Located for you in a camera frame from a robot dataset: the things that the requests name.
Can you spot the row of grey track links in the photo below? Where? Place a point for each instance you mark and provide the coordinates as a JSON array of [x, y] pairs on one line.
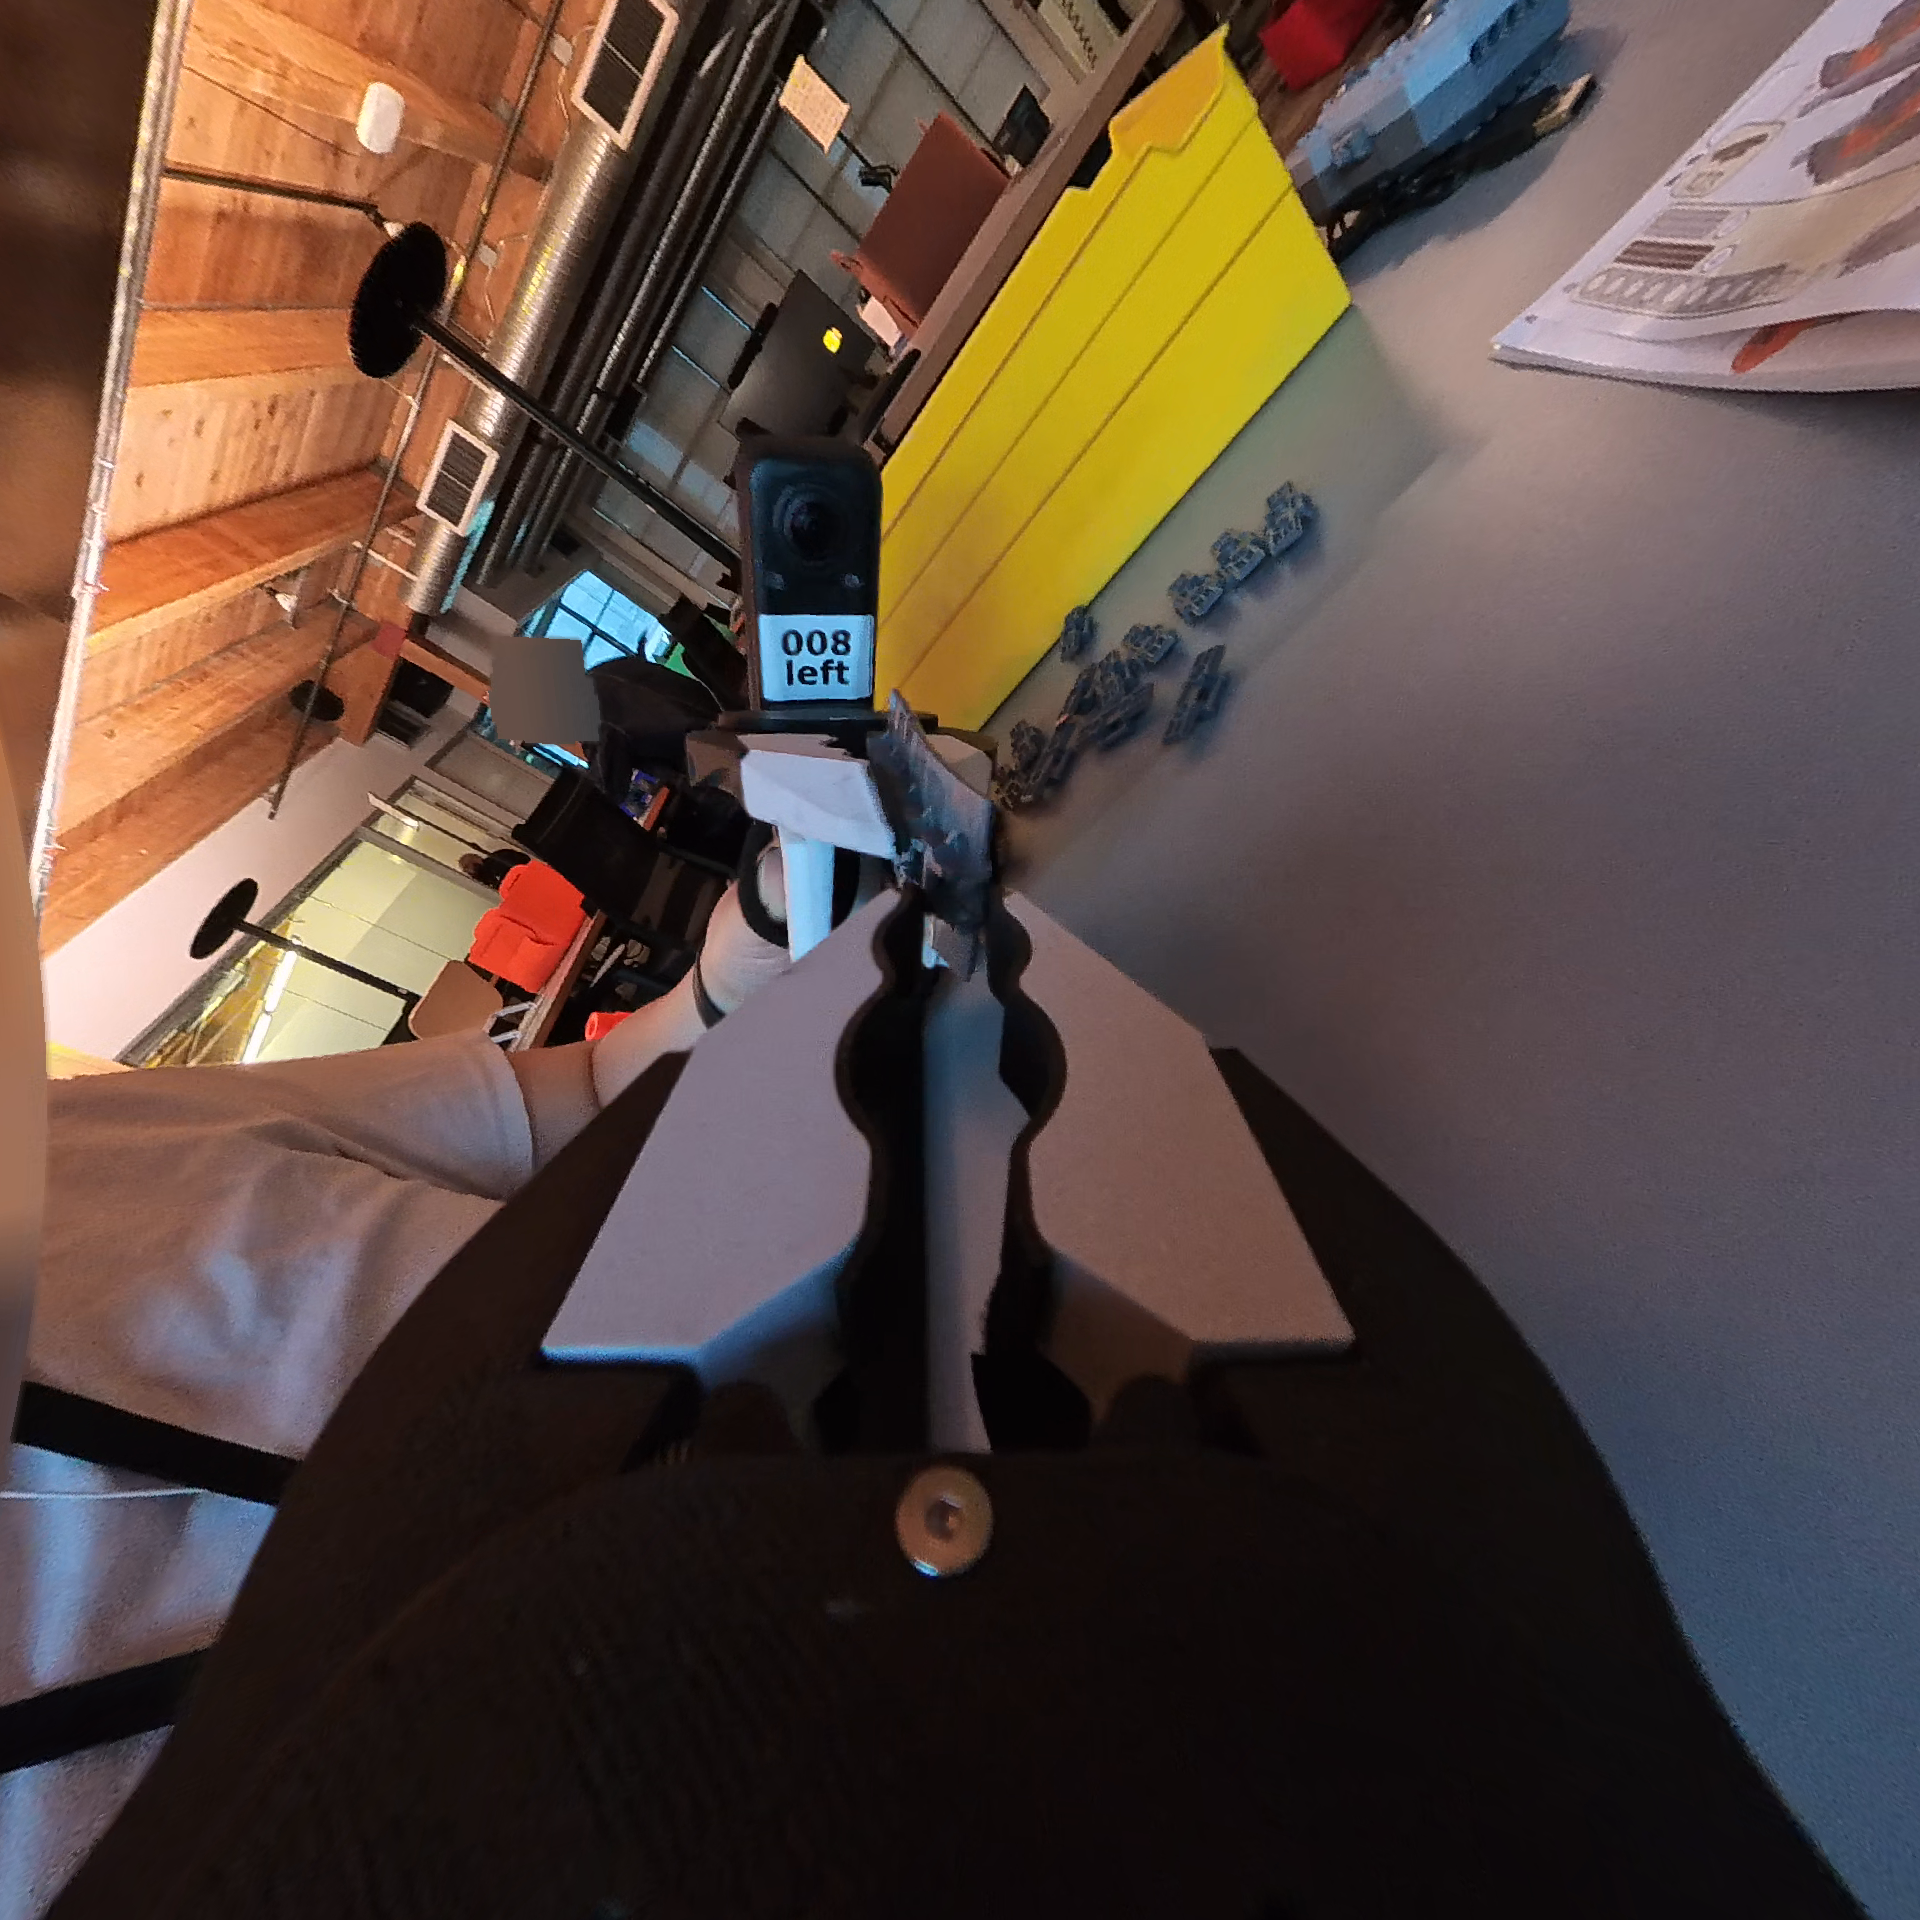
[[1141, 674]]

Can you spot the person's left hand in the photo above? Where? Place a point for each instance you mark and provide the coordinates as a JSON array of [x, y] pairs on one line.
[[737, 973]]

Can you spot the white round ceiling sensor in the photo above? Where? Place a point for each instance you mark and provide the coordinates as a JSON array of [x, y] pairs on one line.
[[380, 118]]

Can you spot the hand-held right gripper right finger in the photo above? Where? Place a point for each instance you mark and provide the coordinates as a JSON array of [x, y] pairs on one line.
[[1187, 1201]]

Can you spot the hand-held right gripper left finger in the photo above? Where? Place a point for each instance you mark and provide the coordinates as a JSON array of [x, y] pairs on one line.
[[720, 1201]]

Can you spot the orange chair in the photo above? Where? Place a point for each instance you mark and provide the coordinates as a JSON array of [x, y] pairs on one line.
[[523, 923]]

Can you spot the blue grey toy controller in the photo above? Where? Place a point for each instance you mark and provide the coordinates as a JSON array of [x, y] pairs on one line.
[[1426, 89]]

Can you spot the yellow plastic bin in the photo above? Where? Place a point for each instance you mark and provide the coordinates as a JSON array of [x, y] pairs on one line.
[[1112, 421]]

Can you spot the black round-base pole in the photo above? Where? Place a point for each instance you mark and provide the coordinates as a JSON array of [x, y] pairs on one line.
[[301, 944], [397, 301]]

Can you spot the open instruction booklet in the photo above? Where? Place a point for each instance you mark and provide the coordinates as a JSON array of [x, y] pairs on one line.
[[1741, 228]]

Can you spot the black wristband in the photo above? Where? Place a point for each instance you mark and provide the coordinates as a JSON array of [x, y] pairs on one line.
[[706, 997]]

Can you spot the person's left forearm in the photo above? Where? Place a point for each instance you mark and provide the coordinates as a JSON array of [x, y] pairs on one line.
[[600, 1072]]

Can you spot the light wooden chair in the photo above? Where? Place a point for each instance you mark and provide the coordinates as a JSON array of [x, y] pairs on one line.
[[453, 997]]

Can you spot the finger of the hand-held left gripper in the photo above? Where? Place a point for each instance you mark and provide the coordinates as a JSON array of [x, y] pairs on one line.
[[817, 796], [967, 749]]

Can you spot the grey desk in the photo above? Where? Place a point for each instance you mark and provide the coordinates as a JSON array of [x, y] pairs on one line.
[[1501, 899]]

